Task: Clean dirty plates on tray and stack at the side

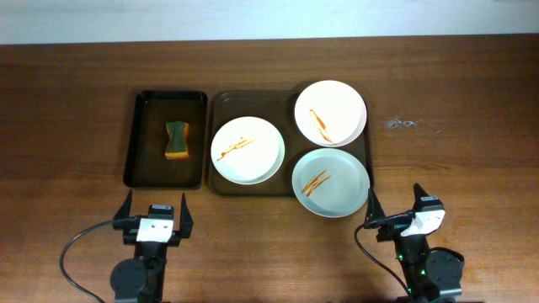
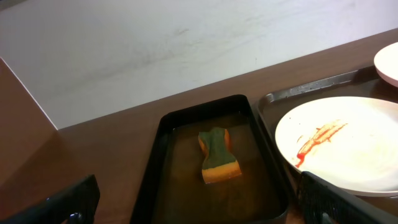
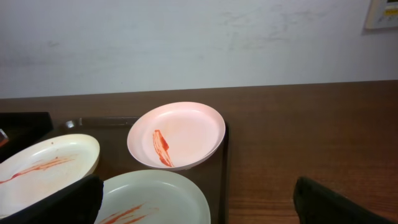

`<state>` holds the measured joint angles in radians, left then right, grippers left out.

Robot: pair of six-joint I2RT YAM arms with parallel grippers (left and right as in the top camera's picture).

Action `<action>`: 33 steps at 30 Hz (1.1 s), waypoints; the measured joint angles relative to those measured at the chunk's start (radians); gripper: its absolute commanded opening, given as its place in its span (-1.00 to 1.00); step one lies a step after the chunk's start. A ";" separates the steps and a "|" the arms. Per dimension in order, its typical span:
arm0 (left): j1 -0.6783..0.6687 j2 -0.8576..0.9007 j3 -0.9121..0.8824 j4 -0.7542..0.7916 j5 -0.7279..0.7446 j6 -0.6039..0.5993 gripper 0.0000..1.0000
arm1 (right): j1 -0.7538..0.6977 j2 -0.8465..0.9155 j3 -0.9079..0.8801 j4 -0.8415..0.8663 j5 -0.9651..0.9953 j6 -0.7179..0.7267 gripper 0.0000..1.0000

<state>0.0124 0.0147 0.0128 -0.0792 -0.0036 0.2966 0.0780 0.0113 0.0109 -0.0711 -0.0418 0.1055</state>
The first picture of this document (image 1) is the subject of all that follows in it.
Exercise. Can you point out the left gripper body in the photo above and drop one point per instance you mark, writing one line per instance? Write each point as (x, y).
(181, 234)

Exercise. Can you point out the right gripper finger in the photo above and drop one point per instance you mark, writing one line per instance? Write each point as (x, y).
(419, 195)
(374, 213)

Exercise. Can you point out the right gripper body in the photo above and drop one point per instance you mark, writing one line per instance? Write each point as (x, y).
(386, 234)

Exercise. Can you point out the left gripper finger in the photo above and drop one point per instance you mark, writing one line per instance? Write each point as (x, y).
(186, 220)
(122, 219)

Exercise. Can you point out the pale grey plate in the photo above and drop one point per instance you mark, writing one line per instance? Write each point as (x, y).
(330, 182)

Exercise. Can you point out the green and orange sponge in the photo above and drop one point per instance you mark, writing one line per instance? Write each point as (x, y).
(177, 147)

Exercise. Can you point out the white plate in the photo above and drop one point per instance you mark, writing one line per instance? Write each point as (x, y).
(330, 113)
(247, 150)

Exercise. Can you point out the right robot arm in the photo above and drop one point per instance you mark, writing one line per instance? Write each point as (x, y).
(431, 274)

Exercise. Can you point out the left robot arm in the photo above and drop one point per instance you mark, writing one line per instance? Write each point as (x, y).
(141, 278)

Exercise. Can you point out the black rectangular water tray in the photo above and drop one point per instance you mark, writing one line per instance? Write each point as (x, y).
(146, 166)

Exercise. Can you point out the brown plastic serving tray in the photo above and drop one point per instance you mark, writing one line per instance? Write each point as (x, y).
(277, 107)

